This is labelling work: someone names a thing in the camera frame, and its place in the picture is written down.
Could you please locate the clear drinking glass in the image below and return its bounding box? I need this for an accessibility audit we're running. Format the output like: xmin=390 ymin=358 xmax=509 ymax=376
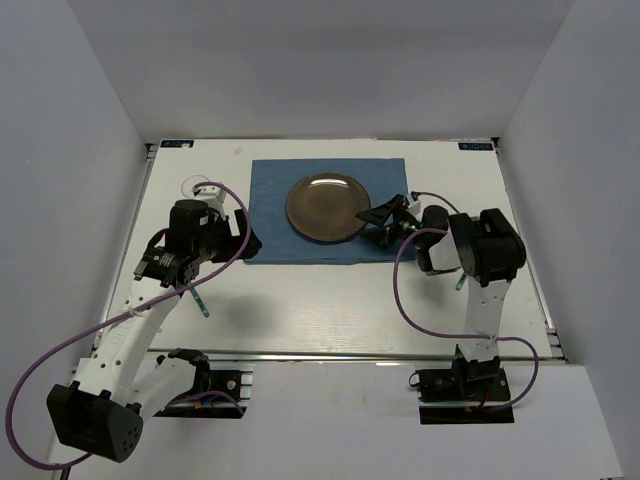
xmin=180 ymin=175 xmax=209 ymax=197

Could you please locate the blue label sticker left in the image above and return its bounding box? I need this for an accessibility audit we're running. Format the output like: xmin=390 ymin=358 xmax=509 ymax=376
xmin=159 ymin=139 xmax=195 ymax=149

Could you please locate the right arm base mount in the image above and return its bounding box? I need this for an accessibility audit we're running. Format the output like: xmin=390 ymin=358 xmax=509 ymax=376
xmin=408 ymin=368 xmax=515 ymax=426

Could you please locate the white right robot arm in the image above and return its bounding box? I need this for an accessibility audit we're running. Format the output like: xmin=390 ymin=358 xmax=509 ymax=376
xmin=356 ymin=192 xmax=526 ymax=399

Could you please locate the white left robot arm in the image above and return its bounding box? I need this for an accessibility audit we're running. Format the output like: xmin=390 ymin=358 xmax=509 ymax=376
xmin=46 ymin=199 xmax=262 ymax=463

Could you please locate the blue cloth napkin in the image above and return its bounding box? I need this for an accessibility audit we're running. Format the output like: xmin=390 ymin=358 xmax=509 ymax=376
xmin=249 ymin=158 xmax=408 ymax=265

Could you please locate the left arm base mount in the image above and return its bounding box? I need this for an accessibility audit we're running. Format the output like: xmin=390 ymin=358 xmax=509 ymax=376
xmin=155 ymin=360 xmax=253 ymax=419

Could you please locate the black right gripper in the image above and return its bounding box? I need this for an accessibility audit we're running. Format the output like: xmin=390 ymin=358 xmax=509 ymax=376
xmin=358 ymin=193 xmax=429 ymax=249

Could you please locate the fork with green handle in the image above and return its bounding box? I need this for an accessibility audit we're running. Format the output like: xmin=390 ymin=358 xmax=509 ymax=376
xmin=190 ymin=288 xmax=210 ymax=318

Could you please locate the knife with green handle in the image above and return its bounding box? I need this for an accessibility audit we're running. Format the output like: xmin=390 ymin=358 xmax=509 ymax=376
xmin=455 ymin=274 xmax=467 ymax=291

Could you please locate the dark round plate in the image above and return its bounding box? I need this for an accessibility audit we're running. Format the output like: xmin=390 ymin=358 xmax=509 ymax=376
xmin=285 ymin=173 xmax=371 ymax=243

